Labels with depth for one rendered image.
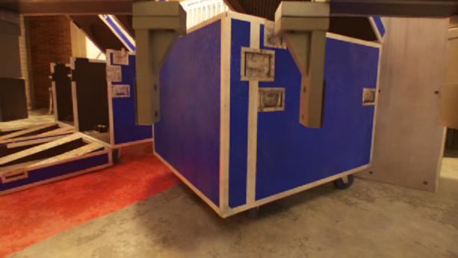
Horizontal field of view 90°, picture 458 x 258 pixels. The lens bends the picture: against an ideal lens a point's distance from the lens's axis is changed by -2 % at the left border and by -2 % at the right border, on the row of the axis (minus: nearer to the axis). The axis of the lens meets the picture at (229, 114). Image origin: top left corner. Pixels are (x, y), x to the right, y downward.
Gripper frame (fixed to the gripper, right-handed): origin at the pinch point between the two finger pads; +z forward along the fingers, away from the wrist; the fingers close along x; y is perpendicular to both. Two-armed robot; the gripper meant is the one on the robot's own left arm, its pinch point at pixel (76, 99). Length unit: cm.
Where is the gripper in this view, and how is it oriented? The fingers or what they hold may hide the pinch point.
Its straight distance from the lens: 25.7
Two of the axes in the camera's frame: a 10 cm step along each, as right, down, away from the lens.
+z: -0.1, 9.9, 1.3
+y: 0.2, -1.3, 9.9
